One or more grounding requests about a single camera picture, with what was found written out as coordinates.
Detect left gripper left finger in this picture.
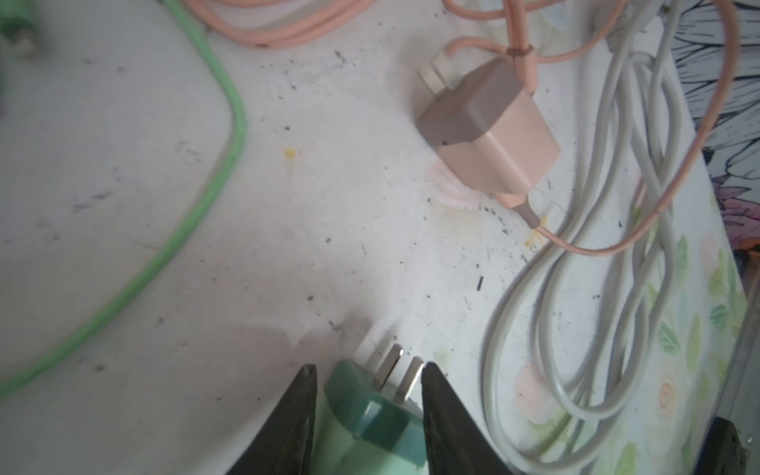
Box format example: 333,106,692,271
228,364,318,475

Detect pink charger plug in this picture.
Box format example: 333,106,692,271
417,57,560,199

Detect green charger plug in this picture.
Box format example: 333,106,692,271
311,344,428,474

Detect green charging cable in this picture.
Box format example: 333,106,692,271
0,0,249,399

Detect white power strip cord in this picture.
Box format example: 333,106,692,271
482,0,690,475

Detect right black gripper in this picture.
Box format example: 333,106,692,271
693,417,750,475

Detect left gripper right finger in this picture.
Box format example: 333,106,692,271
422,362,512,475

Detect orange pink charging cable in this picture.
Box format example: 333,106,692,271
183,0,743,259

